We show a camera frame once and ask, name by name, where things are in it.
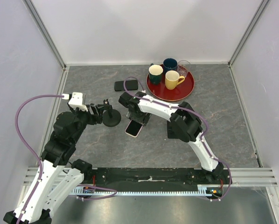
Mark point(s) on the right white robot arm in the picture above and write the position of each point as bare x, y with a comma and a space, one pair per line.
183, 124

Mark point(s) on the black folding phone stand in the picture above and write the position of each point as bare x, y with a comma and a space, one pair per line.
170, 132

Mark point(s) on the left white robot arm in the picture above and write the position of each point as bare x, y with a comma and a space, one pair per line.
43, 199

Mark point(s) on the yellow mug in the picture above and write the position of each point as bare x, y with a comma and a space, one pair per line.
172, 79

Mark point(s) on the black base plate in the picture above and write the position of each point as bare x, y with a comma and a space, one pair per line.
194, 176

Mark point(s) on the red round tray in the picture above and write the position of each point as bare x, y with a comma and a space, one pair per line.
181, 91

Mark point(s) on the dark blue mug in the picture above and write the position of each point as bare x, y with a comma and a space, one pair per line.
169, 64

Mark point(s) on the clear glass cup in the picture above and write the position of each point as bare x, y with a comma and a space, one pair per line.
183, 67

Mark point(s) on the black phone lying flat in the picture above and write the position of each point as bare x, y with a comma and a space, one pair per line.
130, 85

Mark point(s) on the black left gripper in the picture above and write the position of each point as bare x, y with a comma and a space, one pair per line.
97, 117

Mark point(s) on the green mug cream inside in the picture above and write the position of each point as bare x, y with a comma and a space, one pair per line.
155, 73

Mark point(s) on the aluminium frame rail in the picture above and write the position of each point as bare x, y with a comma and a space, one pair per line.
240, 177

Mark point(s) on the black round-base phone stand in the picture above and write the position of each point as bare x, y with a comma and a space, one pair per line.
111, 117

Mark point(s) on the white slotted cable duct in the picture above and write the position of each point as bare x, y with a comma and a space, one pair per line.
201, 191

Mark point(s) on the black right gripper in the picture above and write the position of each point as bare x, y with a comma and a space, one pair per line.
143, 120

